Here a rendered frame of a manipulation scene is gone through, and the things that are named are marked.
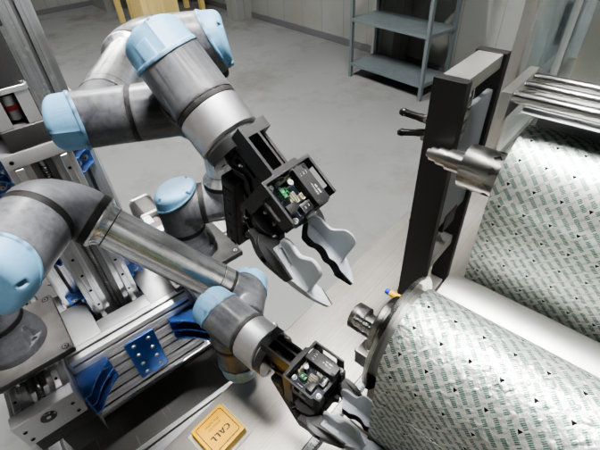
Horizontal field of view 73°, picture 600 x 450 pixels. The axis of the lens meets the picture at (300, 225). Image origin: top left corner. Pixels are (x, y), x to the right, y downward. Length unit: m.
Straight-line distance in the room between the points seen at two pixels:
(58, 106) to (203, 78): 0.21
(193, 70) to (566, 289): 0.51
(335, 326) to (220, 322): 0.34
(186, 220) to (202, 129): 0.70
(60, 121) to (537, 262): 0.62
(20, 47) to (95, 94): 0.50
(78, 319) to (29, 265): 0.70
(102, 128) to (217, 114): 0.19
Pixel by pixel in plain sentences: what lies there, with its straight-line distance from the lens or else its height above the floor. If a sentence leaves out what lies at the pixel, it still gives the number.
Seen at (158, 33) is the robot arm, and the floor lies 1.55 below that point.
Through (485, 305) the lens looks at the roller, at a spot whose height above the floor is 1.23.
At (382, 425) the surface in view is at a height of 1.16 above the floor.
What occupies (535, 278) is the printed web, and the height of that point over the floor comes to 1.26.
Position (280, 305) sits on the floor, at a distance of 2.12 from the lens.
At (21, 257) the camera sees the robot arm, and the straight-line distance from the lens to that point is 0.66.
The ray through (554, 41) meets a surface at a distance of 1.32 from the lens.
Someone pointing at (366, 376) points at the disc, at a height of 1.25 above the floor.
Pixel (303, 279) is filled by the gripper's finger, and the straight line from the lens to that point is 0.45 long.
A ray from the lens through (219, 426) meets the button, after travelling 0.82.
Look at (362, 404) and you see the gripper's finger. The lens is 0.60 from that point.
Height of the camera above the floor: 1.66
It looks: 41 degrees down
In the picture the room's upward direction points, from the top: 4 degrees counter-clockwise
